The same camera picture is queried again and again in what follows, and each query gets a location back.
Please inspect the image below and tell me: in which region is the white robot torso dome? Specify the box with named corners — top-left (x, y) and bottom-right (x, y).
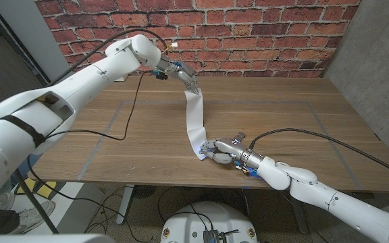
top-left (160, 201), bottom-right (259, 243)

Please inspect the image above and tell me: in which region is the grey electronics box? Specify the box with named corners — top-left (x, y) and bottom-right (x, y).
top-left (203, 229), bottom-right (230, 243)

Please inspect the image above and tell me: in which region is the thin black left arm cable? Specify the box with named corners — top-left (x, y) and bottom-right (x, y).
top-left (27, 70), bottom-right (148, 243)

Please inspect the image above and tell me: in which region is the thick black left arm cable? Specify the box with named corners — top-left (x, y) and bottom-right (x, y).
top-left (47, 28), bottom-right (169, 87)

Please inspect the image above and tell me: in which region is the black round floor fixture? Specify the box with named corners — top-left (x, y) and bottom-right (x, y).
top-left (133, 184), bottom-right (157, 199)

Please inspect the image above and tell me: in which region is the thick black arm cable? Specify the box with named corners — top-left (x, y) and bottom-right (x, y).
top-left (248, 128), bottom-right (389, 182)
top-left (47, 28), bottom-right (169, 87)

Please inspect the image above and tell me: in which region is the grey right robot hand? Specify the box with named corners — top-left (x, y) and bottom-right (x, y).
top-left (199, 136), bottom-right (253, 167)

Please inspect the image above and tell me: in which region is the grey metal table leg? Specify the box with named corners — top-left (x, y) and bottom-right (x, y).
top-left (292, 201), bottom-right (309, 234)
top-left (115, 184), bottom-right (134, 225)

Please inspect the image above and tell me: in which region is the thin black floor cable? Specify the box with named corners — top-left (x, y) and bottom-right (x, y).
top-left (156, 186), bottom-right (215, 231)
top-left (84, 185), bottom-right (132, 234)

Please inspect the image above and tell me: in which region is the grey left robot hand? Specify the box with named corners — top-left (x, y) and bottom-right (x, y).
top-left (155, 57), bottom-right (201, 96)

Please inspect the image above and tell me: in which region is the yellow and black floor object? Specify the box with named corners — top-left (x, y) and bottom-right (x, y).
top-left (14, 178), bottom-right (57, 198)

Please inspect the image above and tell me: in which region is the white receipt paper strip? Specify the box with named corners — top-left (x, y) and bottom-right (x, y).
top-left (184, 88), bottom-right (209, 161)

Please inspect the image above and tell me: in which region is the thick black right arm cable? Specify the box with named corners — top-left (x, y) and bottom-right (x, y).
top-left (248, 128), bottom-right (389, 182)

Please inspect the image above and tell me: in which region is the white door frame pillar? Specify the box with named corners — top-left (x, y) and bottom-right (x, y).
top-left (0, 0), bottom-right (74, 82)

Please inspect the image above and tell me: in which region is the red brick printed backdrop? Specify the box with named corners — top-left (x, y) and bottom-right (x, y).
top-left (34, 0), bottom-right (363, 95)

